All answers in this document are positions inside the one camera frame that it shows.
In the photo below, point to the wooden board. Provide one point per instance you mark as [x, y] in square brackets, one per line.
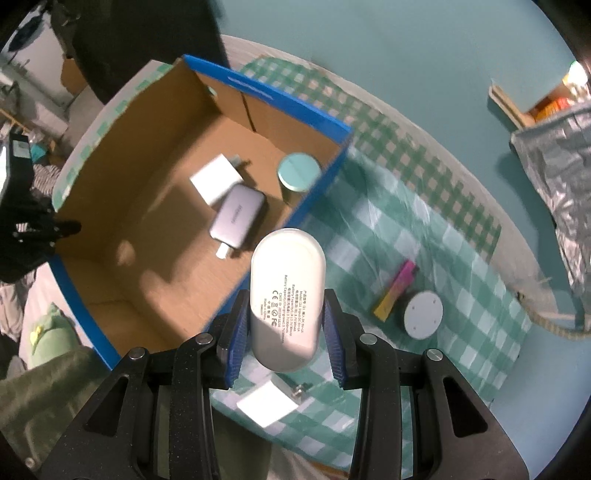
[508, 108]

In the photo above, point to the olive green trousers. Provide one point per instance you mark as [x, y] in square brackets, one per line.
[41, 392]

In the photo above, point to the green plush toy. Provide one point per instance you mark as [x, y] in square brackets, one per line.
[51, 337]

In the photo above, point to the pink and yellow stick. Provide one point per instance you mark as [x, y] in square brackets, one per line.
[395, 290]

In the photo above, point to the teal round tin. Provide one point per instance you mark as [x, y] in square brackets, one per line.
[298, 170]

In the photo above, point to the light green checked plastic sheet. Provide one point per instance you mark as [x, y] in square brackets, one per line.
[369, 221]

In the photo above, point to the striped cloth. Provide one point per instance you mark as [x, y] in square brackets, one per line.
[46, 177]

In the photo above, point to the grey rectangular power bank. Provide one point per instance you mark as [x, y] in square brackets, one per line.
[238, 214]

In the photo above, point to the orange packet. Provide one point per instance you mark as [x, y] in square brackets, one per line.
[554, 107]

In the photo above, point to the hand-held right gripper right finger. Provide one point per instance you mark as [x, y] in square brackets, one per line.
[334, 341]

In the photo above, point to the blue cardboard box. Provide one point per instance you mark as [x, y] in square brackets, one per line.
[152, 258]

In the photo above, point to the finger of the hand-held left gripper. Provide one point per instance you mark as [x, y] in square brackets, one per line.
[34, 207]
[60, 227]

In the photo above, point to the silver foil sheet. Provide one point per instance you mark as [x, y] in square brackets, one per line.
[568, 184]

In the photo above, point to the grey round speaker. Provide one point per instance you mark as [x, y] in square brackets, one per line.
[422, 314]

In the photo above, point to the teal basket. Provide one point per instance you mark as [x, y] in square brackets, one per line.
[40, 148]

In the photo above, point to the brown cardboard carton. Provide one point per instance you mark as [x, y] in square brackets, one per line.
[74, 74]

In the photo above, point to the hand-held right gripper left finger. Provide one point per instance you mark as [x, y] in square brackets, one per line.
[235, 341]

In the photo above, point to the white charger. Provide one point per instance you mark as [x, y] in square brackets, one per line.
[268, 404]
[214, 180]

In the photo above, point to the white oval power bank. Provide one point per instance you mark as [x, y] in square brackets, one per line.
[286, 277]

